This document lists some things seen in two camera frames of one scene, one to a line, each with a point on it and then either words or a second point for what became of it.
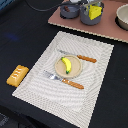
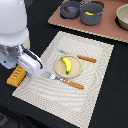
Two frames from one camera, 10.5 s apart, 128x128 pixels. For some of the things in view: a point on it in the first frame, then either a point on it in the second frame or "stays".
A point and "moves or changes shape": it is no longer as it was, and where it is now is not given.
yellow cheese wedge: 94,11 moves or changes shape
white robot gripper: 85,6 to 26,61
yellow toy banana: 67,63 stays
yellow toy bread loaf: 17,76 stays
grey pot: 74,10 stays
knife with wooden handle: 85,58 stays
